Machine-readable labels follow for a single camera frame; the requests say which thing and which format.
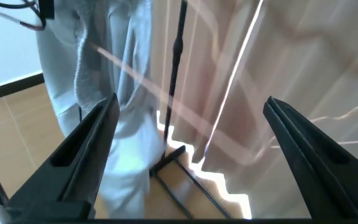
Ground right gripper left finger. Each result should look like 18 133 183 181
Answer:
6 92 121 220

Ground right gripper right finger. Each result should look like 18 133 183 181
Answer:
262 95 358 220

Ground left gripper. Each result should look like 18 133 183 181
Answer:
37 0 55 20

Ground pale grey shorts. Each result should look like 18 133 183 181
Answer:
35 0 167 220

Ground pink clothes hanger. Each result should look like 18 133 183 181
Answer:
90 42 358 166

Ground black clothes rack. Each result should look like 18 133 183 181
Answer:
149 0 231 220

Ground beige curtain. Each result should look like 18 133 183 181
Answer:
150 0 358 220

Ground black cable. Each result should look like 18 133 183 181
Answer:
0 0 40 10

